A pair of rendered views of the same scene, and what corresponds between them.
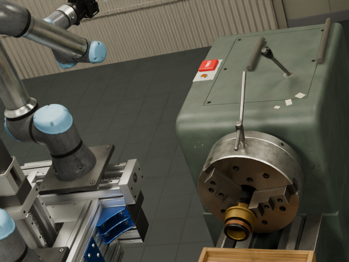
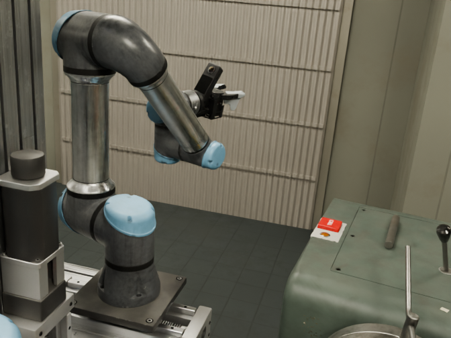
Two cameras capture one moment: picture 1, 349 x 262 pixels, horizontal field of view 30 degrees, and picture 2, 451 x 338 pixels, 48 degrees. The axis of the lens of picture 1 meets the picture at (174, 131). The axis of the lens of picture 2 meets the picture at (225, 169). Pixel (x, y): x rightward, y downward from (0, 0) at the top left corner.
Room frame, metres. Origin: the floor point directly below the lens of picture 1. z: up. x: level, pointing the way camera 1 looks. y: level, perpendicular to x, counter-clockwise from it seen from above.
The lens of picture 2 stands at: (0.81, 0.32, 1.87)
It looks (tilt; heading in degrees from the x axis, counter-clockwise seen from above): 19 degrees down; 351
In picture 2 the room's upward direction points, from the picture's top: 5 degrees clockwise
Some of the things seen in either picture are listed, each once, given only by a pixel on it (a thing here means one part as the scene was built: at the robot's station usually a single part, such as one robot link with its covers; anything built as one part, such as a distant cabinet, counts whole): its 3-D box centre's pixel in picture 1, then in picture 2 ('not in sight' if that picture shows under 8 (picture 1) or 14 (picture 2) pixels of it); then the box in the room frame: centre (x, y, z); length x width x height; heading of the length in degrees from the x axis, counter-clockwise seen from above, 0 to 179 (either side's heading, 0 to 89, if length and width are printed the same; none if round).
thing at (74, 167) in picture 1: (70, 155); (129, 271); (1.91, 0.36, 1.21); 0.15 x 0.15 x 0.10
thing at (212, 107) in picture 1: (272, 115); (388, 313); (1.94, -0.35, 1.06); 0.59 x 0.48 x 0.39; 150
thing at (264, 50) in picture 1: (266, 53); (443, 233); (1.79, -0.35, 1.38); 0.04 x 0.03 x 0.05; 150
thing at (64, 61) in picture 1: (67, 51); (172, 143); (2.18, 0.26, 1.46); 0.11 x 0.08 x 0.11; 46
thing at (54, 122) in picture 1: (55, 128); (127, 227); (1.91, 0.37, 1.33); 0.13 x 0.12 x 0.14; 46
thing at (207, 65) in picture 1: (208, 66); (329, 225); (2.09, -0.20, 1.26); 0.06 x 0.06 x 0.02; 60
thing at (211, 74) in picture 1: (210, 76); (327, 238); (2.06, -0.19, 1.23); 0.13 x 0.08 x 0.06; 150
